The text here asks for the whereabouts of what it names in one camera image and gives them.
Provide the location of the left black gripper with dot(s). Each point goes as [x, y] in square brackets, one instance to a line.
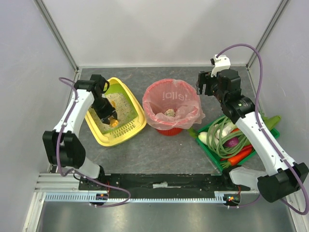
[108, 116]

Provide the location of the cat litter sand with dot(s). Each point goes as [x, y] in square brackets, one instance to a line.
[125, 112]

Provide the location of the green long beans bundle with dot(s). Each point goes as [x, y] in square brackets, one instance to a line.
[217, 145]

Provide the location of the white radish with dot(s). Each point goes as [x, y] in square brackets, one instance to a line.
[202, 136]

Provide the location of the orange carrot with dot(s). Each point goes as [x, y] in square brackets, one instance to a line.
[234, 160]

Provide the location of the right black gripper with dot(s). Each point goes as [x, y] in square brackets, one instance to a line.
[207, 82]

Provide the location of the litter clump in bin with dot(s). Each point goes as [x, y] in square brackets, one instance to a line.
[170, 113]

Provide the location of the pink plastic bin liner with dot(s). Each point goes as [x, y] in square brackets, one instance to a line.
[188, 113]

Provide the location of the red plastic waste basket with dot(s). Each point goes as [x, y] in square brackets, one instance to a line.
[169, 131]

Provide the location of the yellow litter box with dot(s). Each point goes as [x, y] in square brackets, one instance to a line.
[124, 132]

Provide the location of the grey slotted cable duct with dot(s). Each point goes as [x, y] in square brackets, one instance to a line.
[103, 198]

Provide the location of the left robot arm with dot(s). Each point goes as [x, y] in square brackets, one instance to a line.
[62, 144]

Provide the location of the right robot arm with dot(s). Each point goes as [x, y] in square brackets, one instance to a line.
[282, 175]

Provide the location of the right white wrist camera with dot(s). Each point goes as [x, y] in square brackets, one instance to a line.
[220, 63]

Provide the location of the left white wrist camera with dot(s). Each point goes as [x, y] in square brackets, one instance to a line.
[105, 87]

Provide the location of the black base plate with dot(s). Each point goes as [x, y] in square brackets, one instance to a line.
[155, 184]

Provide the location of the green leafy vegetable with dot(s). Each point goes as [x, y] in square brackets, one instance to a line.
[272, 122]

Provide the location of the purple onion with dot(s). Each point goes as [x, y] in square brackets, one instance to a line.
[232, 142]

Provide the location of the orange litter scoop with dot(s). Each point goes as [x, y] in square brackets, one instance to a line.
[113, 118]

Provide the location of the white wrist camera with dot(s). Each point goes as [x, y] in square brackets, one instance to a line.
[220, 63]
[105, 87]

